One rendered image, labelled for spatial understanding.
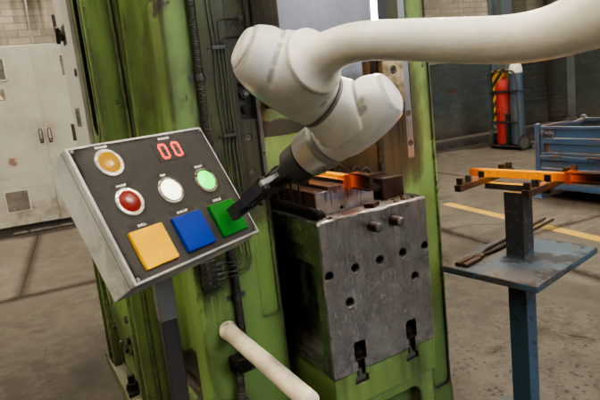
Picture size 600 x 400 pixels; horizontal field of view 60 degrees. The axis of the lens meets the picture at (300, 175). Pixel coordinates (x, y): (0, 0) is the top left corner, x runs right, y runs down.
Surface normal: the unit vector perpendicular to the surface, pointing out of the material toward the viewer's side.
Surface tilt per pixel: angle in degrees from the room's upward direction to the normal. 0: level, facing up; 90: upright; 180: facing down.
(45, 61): 90
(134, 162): 60
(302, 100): 139
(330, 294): 90
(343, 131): 125
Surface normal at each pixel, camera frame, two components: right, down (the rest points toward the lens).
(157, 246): 0.65, -0.49
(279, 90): -0.19, 0.76
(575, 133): -0.87, 0.16
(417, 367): 0.51, 0.08
